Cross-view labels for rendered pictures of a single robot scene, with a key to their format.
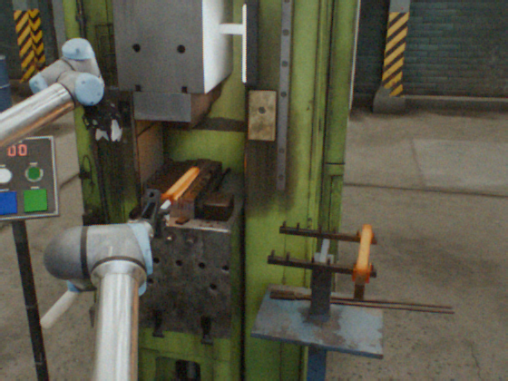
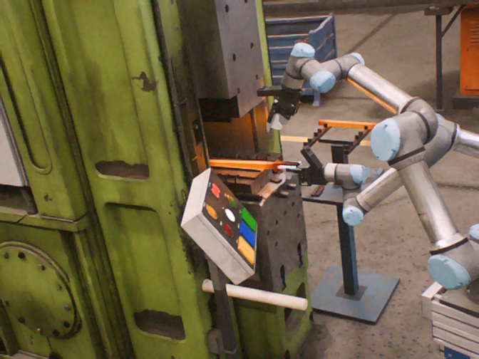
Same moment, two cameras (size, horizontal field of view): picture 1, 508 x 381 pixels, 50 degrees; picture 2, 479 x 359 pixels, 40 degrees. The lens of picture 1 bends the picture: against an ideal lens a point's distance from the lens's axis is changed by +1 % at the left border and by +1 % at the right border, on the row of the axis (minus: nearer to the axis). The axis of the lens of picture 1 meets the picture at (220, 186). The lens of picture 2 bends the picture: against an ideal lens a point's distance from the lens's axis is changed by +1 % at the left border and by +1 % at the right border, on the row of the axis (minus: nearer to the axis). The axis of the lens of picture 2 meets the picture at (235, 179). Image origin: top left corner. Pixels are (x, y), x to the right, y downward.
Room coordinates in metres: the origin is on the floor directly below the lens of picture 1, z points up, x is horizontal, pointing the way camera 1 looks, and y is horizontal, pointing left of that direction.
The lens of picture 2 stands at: (1.08, 2.56, 2.11)
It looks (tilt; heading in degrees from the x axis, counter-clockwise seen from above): 25 degrees down; 288
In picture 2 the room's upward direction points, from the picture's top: 9 degrees counter-clockwise
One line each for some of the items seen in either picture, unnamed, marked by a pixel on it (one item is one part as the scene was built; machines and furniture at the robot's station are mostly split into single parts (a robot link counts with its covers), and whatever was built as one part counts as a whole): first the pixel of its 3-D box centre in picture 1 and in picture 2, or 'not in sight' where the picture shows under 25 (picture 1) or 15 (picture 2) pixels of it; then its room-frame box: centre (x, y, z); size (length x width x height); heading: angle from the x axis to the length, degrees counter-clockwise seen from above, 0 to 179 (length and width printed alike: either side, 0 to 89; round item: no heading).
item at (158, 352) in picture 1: (202, 338); (245, 301); (1.95, 0.09, 0.23); 0.55 x 0.37 x 0.47; 166
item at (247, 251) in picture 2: not in sight; (245, 251); (1.66, 0.83, 1.01); 0.07 x 0.05 x 0.07; 101
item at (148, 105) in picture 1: (180, 93); (205, 96); (1.96, 0.14, 1.32); 0.42 x 0.20 x 0.10; 166
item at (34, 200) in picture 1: (35, 200); (247, 221); (1.70, 0.63, 1.01); 0.07 x 0.05 x 0.07; 101
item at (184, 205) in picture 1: (184, 185); (219, 174); (1.96, 0.14, 0.96); 0.42 x 0.20 x 0.09; 166
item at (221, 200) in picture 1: (219, 206); (267, 162); (1.77, 0.01, 0.95); 0.12 x 0.08 x 0.06; 166
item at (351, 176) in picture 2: not in sight; (351, 174); (1.37, 0.26, 1.00); 0.11 x 0.08 x 0.09; 166
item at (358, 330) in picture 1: (319, 317); (342, 184); (1.49, -0.32, 0.67); 0.40 x 0.30 x 0.02; 74
